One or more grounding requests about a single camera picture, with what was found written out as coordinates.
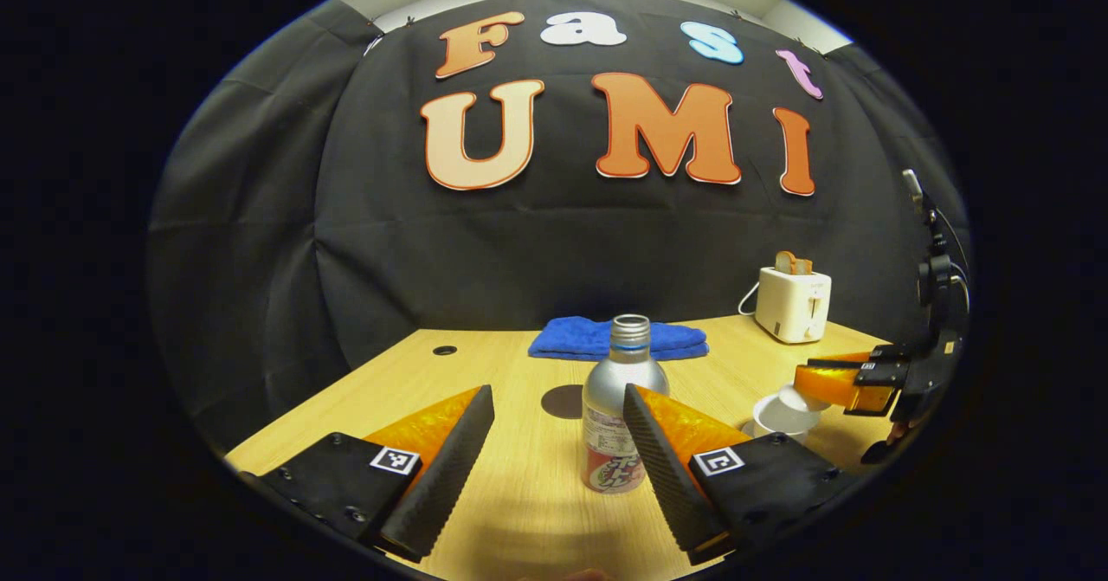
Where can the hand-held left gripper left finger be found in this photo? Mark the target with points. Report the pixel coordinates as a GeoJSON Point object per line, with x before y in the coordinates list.
{"type": "Point", "coordinates": [441, 486]}

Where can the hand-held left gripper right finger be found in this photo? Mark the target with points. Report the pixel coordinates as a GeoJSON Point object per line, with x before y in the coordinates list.
{"type": "Point", "coordinates": [662, 477]}

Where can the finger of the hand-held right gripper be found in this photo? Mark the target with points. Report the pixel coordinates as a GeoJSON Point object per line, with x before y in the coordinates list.
{"type": "Point", "coordinates": [831, 384]}
{"type": "Point", "coordinates": [887, 354]}

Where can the white teacup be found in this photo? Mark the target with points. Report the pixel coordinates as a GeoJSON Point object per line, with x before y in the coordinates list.
{"type": "Point", "coordinates": [779, 421]}

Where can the silver water bottle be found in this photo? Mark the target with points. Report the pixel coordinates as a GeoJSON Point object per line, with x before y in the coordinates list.
{"type": "Point", "coordinates": [610, 408]}

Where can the dark round coaster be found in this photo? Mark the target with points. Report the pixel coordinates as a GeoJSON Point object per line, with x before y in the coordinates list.
{"type": "Point", "coordinates": [563, 402]}

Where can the white toaster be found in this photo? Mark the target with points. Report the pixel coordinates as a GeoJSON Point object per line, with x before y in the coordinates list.
{"type": "Point", "coordinates": [789, 304]}

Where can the white saucer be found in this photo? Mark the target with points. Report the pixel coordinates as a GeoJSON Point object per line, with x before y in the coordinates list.
{"type": "Point", "coordinates": [749, 429]}

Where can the brown toast slice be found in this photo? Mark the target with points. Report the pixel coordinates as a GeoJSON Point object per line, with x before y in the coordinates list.
{"type": "Point", "coordinates": [792, 263]}

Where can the blue folded towel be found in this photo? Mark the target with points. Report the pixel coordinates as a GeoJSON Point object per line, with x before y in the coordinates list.
{"type": "Point", "coordinates": [571, 338]}

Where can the black backdrop cloth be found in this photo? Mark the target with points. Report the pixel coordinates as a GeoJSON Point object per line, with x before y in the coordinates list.
{"type": "Point", "coordinates": [389, 252]}

